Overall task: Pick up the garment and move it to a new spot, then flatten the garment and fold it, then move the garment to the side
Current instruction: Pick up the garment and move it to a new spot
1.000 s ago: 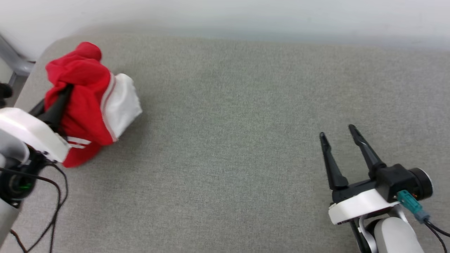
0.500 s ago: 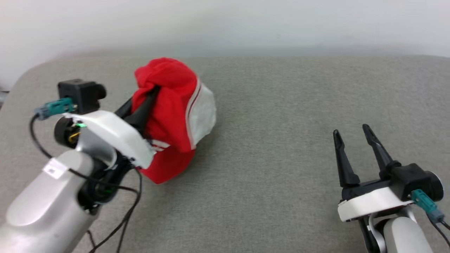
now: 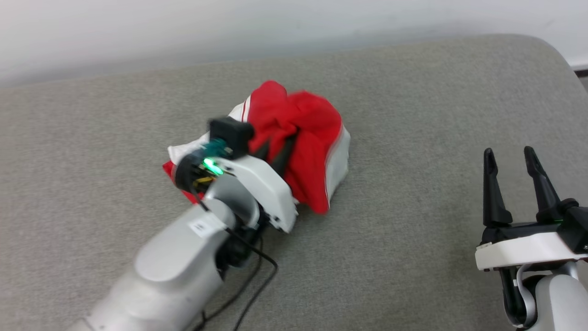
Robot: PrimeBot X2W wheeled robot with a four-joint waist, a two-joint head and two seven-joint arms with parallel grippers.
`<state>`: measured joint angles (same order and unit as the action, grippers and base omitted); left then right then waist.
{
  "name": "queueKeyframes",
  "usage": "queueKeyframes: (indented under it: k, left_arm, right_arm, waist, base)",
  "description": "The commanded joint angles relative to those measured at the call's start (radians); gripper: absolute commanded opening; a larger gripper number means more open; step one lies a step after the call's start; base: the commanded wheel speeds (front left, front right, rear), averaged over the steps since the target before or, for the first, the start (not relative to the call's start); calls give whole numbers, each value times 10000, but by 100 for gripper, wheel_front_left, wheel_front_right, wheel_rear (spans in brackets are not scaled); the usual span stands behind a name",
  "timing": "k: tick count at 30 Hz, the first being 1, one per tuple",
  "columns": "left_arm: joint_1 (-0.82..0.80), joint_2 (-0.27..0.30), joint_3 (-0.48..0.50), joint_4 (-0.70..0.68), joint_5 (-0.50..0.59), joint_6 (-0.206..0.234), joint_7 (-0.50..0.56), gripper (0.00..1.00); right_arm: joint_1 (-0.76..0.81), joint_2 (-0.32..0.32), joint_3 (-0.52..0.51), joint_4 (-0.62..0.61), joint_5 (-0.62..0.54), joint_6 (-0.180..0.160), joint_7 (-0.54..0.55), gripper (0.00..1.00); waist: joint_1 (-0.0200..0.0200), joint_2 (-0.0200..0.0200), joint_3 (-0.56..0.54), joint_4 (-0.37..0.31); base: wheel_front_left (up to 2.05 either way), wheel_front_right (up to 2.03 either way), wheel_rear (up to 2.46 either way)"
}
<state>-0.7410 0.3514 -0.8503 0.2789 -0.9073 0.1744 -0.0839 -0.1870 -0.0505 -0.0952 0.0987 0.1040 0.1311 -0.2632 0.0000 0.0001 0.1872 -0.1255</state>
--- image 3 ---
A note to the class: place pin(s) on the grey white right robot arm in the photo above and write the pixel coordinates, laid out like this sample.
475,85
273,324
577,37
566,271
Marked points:
560,299

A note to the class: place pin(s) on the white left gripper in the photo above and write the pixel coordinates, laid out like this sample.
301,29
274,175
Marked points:
264,193

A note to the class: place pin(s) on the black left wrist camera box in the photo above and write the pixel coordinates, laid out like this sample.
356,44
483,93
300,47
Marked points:
229,133

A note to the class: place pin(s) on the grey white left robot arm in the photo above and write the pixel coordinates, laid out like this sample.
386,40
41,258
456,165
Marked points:
174,276

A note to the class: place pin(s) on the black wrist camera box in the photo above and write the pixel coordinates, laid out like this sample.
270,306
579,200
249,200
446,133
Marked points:
576,230
229,133

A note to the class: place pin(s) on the red and white jersey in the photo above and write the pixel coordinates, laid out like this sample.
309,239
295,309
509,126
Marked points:
312,133

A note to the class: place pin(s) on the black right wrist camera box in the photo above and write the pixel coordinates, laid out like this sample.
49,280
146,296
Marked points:
576,230

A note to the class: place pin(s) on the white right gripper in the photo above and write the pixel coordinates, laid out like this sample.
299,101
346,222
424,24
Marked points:
519,250

